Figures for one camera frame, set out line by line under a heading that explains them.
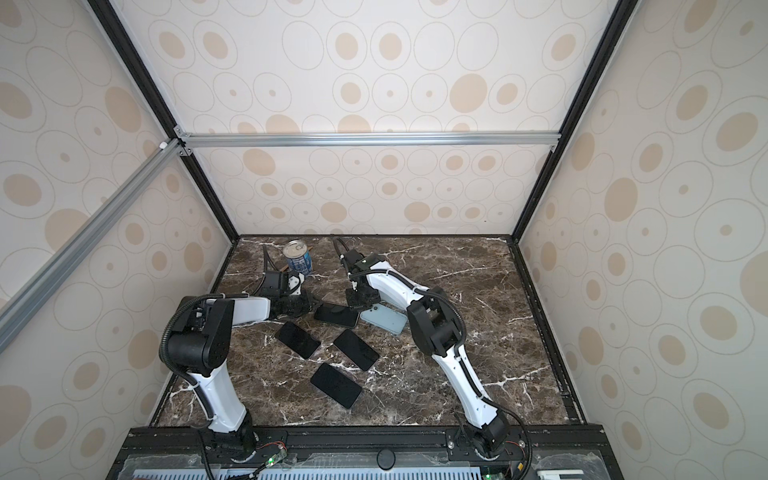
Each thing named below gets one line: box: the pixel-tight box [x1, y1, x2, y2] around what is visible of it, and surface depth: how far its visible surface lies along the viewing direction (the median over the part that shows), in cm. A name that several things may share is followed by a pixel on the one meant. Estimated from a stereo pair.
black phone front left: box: [310, 362, 362, 409], surface depth 85 cm
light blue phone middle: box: [360, 303, 408, 335], surface depth 99 cm
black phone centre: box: [333, 329, 380, 371], surface depth 92 cm
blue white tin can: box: [282, 240, 313, 277], surface depth 105 cm
